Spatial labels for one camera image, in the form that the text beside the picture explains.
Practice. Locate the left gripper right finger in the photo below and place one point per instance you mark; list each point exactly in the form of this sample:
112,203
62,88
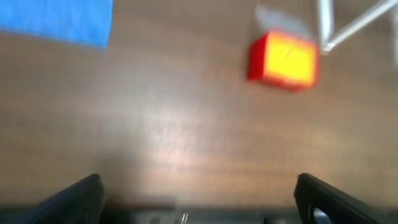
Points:
329,202

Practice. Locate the white and blue stand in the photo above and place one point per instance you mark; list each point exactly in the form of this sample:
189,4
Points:
326,21

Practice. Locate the red and yellow tip box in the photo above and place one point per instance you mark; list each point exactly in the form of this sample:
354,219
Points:
289,59

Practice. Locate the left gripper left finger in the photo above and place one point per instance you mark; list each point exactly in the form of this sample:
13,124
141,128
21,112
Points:
77,205

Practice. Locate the blue cloth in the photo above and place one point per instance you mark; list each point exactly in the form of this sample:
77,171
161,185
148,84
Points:
56,18

